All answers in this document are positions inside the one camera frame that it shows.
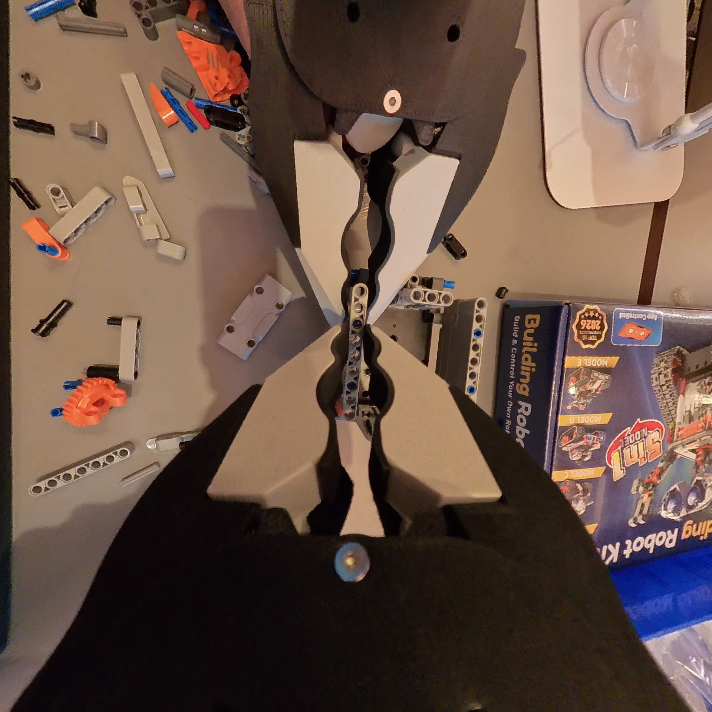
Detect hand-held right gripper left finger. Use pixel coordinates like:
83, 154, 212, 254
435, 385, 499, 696
207, 325, 348, 537

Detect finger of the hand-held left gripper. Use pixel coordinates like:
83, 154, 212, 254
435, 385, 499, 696
367, 149, 461, 324
293, 138, 368, 328

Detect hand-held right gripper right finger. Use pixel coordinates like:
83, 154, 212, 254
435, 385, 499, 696
367, 325, 504, 537

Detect grey black robot model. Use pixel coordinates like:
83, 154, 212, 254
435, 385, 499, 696
384, 275, 490, 401

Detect grey beam with blue pins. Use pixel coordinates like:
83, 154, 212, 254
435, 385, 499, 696
336, 283, 372, 422

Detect orange gear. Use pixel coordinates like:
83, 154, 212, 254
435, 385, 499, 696
50, 377, 129, 428

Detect orange grey small subassembly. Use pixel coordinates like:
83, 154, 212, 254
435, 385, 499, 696
146, 431, 201, 454

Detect grey flat panel piece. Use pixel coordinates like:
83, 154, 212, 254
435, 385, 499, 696
217, 274, 294, 361

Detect short grey axle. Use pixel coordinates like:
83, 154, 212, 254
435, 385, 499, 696
119, 462, 162, 487

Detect pile of plastic building pieces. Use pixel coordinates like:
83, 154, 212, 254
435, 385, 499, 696
129, 0, 268, 192

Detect wooden board document stand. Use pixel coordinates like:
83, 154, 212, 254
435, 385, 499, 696
535, 0, 712, 210

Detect robot kit box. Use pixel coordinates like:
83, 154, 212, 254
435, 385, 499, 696
492, 300, 712, 568

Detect light grey connector pieces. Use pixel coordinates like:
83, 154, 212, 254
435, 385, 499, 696
122, 175, 188, 262

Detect orange wedge piece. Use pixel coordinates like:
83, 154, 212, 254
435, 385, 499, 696
149, 82, 180, 129

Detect smooth light grey bar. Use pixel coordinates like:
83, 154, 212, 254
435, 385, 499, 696
119, 72, 176, 180

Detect short light grey beam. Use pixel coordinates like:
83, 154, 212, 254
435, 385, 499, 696
46, 184, 116, 247

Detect grey ribbed axle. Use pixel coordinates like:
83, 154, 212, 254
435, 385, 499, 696
56, 12, 129, 39

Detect blue plastic bin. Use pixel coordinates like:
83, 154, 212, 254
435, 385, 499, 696
609, 548, 712, 640

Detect orange blue connector piece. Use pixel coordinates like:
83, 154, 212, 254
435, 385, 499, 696
21, 217, 72, 262

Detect black perforated panel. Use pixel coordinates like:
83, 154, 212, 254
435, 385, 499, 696
0, 0, 13, 652

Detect blue pin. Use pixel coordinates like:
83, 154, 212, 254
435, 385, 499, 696
25, 0, 76, 22

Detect clear plastic bag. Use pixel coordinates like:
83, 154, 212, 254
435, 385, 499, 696
640, 623, 712, 712

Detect grey frame with black pins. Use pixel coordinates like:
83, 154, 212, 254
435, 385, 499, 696
86, 315, 142, 383

